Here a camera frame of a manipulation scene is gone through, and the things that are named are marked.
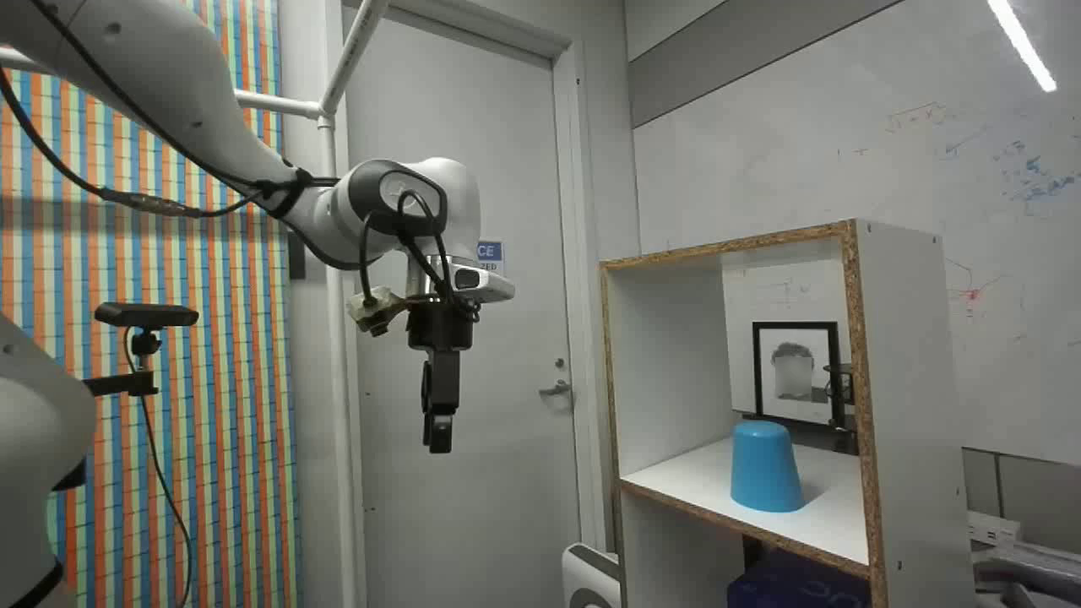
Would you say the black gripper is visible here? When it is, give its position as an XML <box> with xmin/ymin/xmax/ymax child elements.
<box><xmin>402</xmin><ymin>295</ymin><xmax>479</xmax><ymax>456</ymax></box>

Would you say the blue plastic cup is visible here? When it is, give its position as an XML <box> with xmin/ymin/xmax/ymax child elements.
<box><xmin>726</xmin><ymin>415</ymin><xmax>807</xmax><ymax>516</ymax></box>

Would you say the white shelf with chipboard edges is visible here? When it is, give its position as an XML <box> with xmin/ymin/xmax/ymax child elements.
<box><xmin>597</xmin><ymin>216</ymin><xmax>975</xmax><ymax>608</ymax></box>

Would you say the white floor appliance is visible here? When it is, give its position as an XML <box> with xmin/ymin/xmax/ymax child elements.
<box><xmin>556</xmin><ymin>542</ymin><xmax>624</xmax><ymax>608</ymax></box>

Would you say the white door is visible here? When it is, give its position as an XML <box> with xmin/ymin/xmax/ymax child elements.
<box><xmin>342</xmin><ymin>9</ymin><xmax>589</xmax><ymax>608</ymax></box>

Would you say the black framed portrait picture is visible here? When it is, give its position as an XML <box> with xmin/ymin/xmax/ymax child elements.
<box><xmin>751</xmin><ymin>316</ymin><xmax>845</xmax><ymax>432</ymax></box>

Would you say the whiteboard with marker scribbles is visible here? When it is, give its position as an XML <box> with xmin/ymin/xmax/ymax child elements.
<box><xmin>627</xmin><ymin>0</ymin><xmax>1081</xmax><ymax>467</ymax></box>

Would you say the grey partition panel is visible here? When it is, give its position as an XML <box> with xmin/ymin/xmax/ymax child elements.
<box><xmin>959</xmin><ymin>444</ymin><xmax>1081</xmax><ymax>554</ymax></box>

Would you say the ceiling light strip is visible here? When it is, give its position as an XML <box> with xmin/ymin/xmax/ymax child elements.
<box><xmin>985</xmin><ymin>0</ymin><xmax>1060</xmax><ymax>98</ymax></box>

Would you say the metal door handle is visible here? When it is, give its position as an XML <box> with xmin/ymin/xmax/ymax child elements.
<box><xmin>538</xmin><ymin>354</ymin><xmax>577</xmax><ymax>415</ymax></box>

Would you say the beige printed gripper mount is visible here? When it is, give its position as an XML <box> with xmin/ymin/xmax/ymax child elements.
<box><xmin>347</xmin><ymin>288</ymin><xmax>405</xmax><ymax>339</ymax></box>

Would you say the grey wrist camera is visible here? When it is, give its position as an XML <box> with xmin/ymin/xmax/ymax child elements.
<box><xmin>449</xmin><ymin>263</ymin><xmax>518</xmax><ymax>306</ymax></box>

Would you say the colourful striped wall panel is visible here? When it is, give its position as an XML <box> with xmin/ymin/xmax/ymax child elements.
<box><xmin>0</xmin><ymin>0</ymin><xmax>302</xmax><ymax>608</ymax></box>

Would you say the black wall box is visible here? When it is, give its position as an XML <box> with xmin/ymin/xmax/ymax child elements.
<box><xmin>283</xmin><ymin>231</ymin><xmax>312</xmax><ymax>285</ymax></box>

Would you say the thin black camera cable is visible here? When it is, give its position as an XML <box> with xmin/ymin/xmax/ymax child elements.
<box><xmin>131</xmin><ymin>388</ymin><xmax>195</xmax><ymax>608</ymax></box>

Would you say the white metal frame bar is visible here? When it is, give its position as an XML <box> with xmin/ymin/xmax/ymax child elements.
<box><xmin>231</xmin><ymin>0</ymin><xmax>393</xmax><ymax>123</ymax></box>

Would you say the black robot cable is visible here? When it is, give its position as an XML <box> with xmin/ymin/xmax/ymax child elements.
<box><xmin>0</xmin><ymin>63</ymin><xmax>477</xmax><ymax>306</ymax></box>

